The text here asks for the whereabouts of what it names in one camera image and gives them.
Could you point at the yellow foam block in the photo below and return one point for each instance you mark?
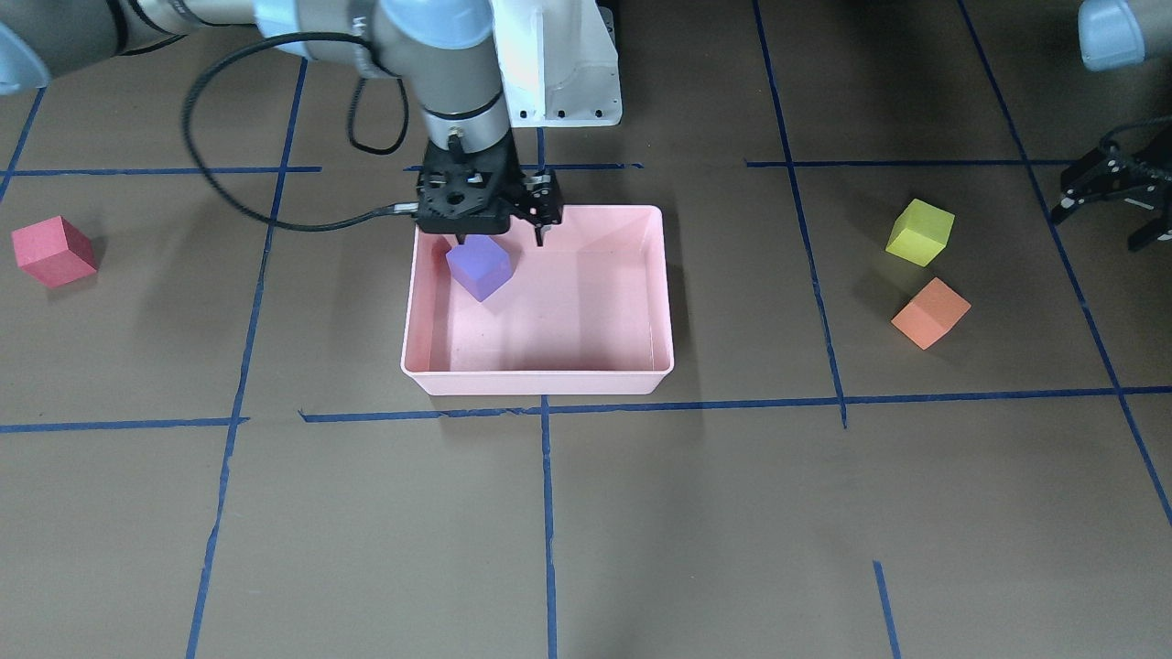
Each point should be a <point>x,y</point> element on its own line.
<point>920,233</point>

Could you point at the purple foam block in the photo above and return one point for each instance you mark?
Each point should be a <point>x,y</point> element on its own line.
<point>480,265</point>

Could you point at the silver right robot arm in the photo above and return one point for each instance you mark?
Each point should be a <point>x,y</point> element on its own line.
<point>441,55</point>

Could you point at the orange foam block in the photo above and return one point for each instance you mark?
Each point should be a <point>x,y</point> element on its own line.
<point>931,314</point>

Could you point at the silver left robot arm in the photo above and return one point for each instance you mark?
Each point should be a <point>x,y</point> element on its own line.
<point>1116,34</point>

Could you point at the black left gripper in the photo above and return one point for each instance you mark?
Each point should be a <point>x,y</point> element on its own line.
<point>1111,175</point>

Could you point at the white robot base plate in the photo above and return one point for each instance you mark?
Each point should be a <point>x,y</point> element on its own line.
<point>559,62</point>

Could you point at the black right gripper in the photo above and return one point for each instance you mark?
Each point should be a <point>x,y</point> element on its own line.
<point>542,199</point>

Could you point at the pink plastic bin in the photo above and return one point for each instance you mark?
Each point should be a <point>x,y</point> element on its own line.
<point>586,313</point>

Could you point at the red foam block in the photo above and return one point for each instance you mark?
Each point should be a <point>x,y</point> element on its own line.
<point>54,252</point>

